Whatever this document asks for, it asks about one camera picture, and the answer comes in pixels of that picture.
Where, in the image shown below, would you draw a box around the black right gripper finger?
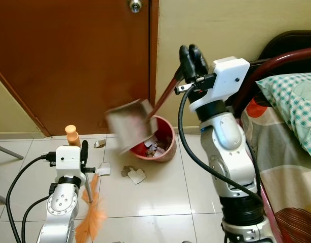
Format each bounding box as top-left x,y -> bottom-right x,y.
179,45 -> 197,83
189,44 -> 210,79

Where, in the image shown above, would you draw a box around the brown long-handled dustpan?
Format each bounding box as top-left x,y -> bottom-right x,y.
105,68 -> 185,155

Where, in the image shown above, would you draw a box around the orange bristle broom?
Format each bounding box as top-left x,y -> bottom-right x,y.
65,125 -> 108,243

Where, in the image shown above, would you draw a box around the white folded paper scrap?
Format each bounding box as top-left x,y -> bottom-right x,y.
96,162 -> 111,177

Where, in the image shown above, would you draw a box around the brown cardboard scrap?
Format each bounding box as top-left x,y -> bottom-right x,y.
121,166 -> 136,177

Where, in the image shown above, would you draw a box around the large white paper scrap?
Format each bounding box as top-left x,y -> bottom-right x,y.
128,169 -> 147,185

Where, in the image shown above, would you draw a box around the red plastic waste bin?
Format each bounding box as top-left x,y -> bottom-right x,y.
129,115 -> 177,163

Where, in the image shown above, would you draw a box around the paper scraps inside bin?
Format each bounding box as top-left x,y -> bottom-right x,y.
144,135 -> 168,156

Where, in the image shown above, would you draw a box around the grey metal chair leg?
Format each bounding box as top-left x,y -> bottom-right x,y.
0,142 -> 24,160

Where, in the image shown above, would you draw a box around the silver round door knob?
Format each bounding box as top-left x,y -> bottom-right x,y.
128,0 -> 143,13

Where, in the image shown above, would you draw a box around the dark wooden bed headboard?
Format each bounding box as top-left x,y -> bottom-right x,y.
249,30 -> 311,74

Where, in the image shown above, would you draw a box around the brown wooden door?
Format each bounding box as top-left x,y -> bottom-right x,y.
0,0 -> 159,137

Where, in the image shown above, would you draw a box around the green checked pillow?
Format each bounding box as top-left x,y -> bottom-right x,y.
256,72 -> 311,158

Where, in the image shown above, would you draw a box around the colourful patterned bedsheet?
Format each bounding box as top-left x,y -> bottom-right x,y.
241,99 -> 311,243

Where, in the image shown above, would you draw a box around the pink mattress edge trim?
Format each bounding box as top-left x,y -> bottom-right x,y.
259,187 -> 283,243

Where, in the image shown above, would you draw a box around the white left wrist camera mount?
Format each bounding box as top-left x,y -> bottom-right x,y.
55,146 -> 85,178

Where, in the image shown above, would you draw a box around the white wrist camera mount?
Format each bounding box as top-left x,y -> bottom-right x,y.
55,146 -> 85,178
188,57 -> 251,113

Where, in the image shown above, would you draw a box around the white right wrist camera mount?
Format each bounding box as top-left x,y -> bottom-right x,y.
188,57 -> 251,113

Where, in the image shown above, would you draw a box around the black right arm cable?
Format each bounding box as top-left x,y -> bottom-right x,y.
177,86 -> 265,204

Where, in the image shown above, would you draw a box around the maroon curved bed frame tube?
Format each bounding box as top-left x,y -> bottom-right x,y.
231,47 -> 311,120

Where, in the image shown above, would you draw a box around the long black left arm cable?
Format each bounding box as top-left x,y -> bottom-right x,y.
6,154 -> 57,243

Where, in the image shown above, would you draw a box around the short black left arm cable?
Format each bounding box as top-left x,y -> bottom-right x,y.
21,195 -> 53,243

